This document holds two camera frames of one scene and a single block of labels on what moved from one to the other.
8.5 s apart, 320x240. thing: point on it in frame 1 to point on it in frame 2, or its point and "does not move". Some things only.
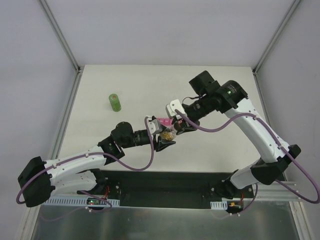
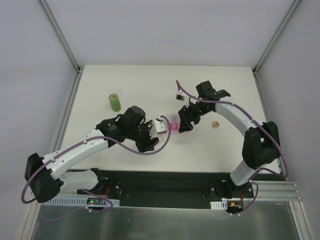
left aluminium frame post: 61,36 does not move
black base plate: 148,188 does not move
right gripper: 184,120 does not move
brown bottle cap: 177,126 to 215,124
